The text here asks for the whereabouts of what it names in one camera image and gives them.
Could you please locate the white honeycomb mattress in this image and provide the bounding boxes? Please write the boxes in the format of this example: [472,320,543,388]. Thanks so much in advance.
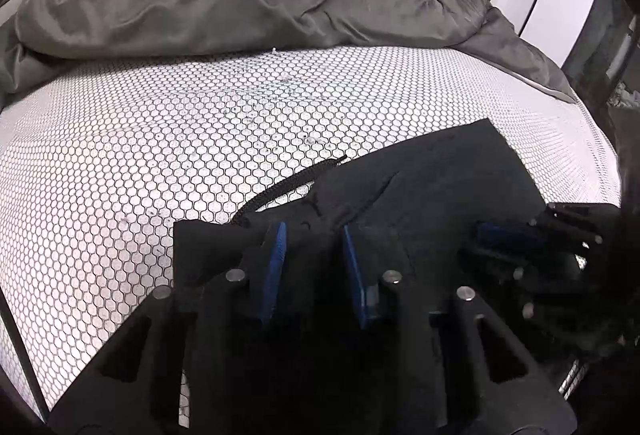
[1,47,620,434]

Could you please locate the black pants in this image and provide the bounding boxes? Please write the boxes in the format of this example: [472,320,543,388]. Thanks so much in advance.
[174,120,544,314]

